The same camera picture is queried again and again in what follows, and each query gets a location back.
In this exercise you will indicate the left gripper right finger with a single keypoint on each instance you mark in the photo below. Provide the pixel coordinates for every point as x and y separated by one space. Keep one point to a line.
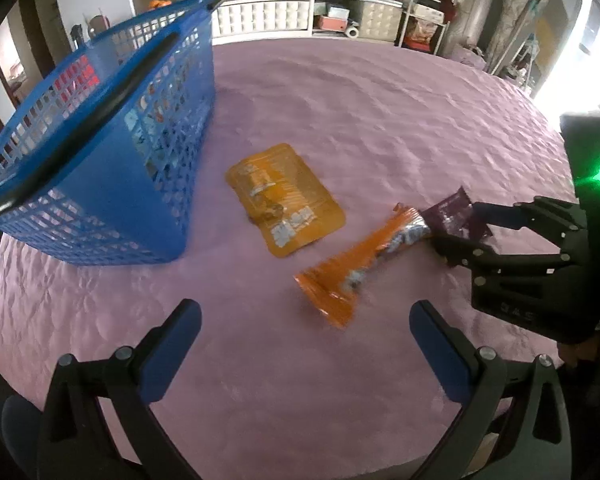
512 422

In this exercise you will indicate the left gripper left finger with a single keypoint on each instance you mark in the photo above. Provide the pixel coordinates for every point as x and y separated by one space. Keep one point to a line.
97 422

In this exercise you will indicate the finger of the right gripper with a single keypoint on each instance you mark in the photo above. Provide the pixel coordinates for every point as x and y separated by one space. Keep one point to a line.
552 219
457 251

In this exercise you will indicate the purple snack packet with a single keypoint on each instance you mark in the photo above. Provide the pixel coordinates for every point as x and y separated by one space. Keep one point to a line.
455 215

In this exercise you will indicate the orange long snack packet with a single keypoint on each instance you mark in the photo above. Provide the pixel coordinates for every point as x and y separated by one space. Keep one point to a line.
332 285

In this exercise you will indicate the orange snack pouch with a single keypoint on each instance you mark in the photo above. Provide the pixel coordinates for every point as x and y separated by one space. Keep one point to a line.
284 199

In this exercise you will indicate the blue plastic basket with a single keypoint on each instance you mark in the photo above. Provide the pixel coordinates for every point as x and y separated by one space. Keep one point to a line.
109 181

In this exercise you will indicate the silver standing air conditioner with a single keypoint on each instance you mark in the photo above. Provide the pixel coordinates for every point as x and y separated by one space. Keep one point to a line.
467 26

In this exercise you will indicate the white metal shelf rack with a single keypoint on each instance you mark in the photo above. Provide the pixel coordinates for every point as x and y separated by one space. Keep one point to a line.
424 24

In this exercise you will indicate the white tufted tv cabinet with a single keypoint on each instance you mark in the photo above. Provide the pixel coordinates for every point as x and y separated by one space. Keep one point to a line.
250 20

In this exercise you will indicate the red gift box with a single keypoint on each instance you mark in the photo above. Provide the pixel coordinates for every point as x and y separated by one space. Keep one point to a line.
77 81

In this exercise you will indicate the oranges on cabinet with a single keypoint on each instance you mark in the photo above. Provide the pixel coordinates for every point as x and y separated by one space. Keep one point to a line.
156 4

